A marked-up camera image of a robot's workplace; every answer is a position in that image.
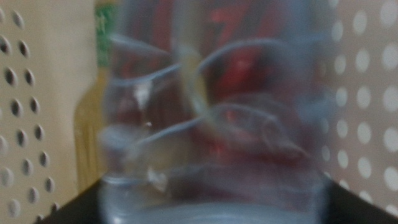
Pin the yellow tea bottle green label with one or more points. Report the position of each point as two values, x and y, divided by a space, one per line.
88 130

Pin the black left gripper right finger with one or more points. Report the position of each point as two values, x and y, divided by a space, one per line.
351 208

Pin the red cola can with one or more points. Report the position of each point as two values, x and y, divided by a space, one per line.
242 68

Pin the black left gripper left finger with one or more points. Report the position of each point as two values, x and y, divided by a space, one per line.
84 208

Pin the clear water bottle blue cap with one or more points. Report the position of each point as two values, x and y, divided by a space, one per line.
217 193

